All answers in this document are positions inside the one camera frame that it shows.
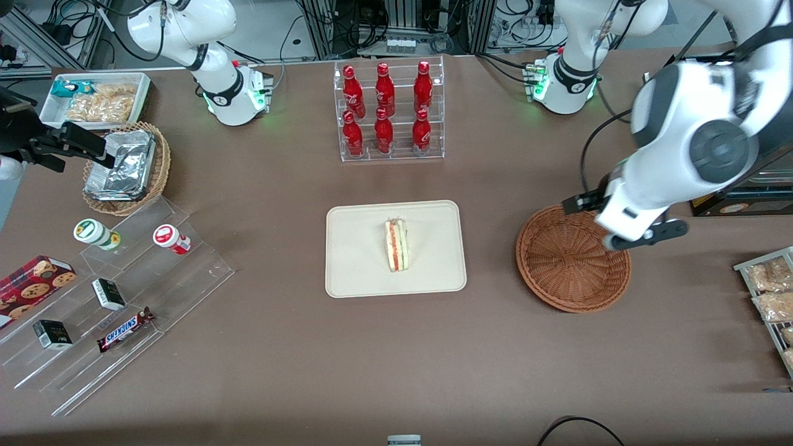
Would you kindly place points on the beige rectangular tray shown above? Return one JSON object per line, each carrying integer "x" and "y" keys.
{"x": 353, "y": 248}

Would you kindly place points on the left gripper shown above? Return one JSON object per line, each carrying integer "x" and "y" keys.
{"x": 587, "y": 201}

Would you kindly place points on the small black carton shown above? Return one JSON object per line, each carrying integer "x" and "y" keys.
{"x": 52, "y": 334}
{"x": 109, "y": 294}

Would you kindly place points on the triangle sandwich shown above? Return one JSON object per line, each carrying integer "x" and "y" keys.
{"x": 396, "y": 248}

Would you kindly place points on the white jar with red lid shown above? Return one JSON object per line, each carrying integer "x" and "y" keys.
{"x": 170, "y": 238}

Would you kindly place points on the white power strip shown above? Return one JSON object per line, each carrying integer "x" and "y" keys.
{"x": 526, "y": 28}

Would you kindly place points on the light tan wicker basket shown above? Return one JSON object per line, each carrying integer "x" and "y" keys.
{"x": 160, "y": 167}

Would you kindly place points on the clear acrylic stepped display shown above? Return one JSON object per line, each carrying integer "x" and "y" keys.
{"x": 161, "y": 291}

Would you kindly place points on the clear acrylic bottle rack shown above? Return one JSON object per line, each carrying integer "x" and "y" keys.
{"x": 403, "y": 155}

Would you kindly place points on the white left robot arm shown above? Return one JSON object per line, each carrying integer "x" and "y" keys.
{"x": 681, "y": 111}

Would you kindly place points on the clear bag of crackers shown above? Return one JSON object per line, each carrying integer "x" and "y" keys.
{"x": 99, "y": 111}
{"x": 118, "y": 91}

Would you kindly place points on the small grey device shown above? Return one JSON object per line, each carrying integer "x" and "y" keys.
{"x": 404, "y": 440}

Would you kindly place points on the brown round wicker basket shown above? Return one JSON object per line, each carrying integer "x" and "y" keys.
{"x": 564, "y": 266}

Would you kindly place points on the black machine with yellow panel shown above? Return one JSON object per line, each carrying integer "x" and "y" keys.
{"x": 743, "y": 203}

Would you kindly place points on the grey power strip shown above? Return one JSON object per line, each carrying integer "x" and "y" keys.
{"x": 409, "y": 45}

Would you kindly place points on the Snickers chocolate bar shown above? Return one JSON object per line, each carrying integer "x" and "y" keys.
{"x": 124, "y": 330}

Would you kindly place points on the clear packet of biscuits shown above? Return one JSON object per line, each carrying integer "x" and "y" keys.
{"x": 774, "y": 306}
{"x": 788, "y": 334}
{"x": 789, "y": 358}
{"x": 771, "y": 275}

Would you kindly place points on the teal snack packet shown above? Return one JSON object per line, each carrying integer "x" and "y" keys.
{"x": 68, "y": 88}

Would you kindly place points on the white plastic bin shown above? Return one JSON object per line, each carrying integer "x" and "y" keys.
{"x": 52, "y": 111}

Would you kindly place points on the white jar with green lid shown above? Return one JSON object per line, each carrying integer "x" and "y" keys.
{"x": 93, "y": 233}

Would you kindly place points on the silver foil container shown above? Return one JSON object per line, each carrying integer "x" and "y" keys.
{"x": 133, "y": 155}
{"x": 111, "y": 186}

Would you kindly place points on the red plaid cookie box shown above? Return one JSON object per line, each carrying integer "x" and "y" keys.
{"x": 34, "y": 285}

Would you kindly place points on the aluminium frame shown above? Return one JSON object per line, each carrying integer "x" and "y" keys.
{"x": 37, "y": 37}

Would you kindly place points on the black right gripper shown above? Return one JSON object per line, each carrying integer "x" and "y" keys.
{"x": 18, "y": 129}

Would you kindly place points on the red cola bottle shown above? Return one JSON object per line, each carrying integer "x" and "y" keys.
{"x": 353, "y": 137}
{"x": 422, "y": 135}
{"x": 383, "y": 135}
{"x": 423, "y": 87}
{"x": 352, "y": 93}
{"x": 385, "y": 90}

